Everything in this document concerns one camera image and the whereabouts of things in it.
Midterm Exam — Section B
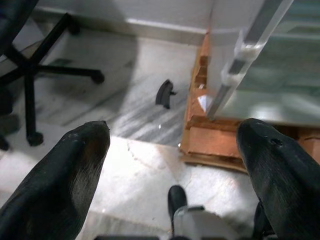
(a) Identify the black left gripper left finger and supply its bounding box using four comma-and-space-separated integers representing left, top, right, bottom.
0, 120, 111, 240

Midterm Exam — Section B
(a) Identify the wooden fridge base platform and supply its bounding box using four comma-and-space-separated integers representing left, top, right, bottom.
180, 31, 320, 174

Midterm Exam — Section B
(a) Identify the black office chair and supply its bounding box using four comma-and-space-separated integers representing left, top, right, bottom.
0, 0, 106, 151

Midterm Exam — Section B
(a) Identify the black curved plastic piece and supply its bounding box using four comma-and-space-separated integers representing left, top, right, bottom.
154, 79, 179, 110

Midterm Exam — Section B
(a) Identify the grey white fridge body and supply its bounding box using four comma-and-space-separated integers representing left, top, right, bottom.
207, 0, 320, 125

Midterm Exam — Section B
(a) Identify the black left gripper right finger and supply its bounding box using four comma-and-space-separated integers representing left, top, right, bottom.
236, 118, 320, 240

